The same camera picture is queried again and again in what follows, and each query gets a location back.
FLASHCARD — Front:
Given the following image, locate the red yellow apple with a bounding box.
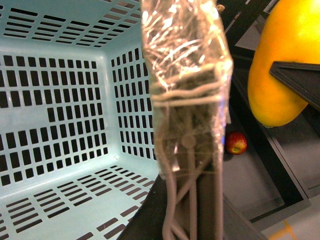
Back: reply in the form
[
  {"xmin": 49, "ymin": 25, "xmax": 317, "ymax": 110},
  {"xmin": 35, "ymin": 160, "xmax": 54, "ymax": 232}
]
[{"xmin": 225, "ymin": 131, "xmax": 248, "ymax": 155}]

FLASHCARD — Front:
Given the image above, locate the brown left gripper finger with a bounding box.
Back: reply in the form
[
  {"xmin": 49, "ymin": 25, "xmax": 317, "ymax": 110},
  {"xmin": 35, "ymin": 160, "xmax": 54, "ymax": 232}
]
[{"xmin": 141, "ymin": 0, "xmax": 233, "ymax": 240}]

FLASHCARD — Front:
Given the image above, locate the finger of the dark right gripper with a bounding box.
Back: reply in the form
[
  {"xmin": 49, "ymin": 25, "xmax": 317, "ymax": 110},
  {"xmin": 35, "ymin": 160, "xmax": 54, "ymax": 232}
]
[{"xmin": 269, "ymin": 61, "xmax": 320, "ymax": 111}]

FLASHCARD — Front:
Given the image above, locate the light blue plastic basket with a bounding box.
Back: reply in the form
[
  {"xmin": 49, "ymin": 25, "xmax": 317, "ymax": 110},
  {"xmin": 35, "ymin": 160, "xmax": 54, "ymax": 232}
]
[{"xmin": 0, "ymin": 0, "xmax": 158, "ymax": 240}]

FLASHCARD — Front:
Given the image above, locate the yellow mango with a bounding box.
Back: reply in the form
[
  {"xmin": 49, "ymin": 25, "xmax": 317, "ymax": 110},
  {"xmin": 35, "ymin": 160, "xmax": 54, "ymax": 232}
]
[{"xmin": 247, "ymin": 0, "xmax": 320, "ymax": 128}]

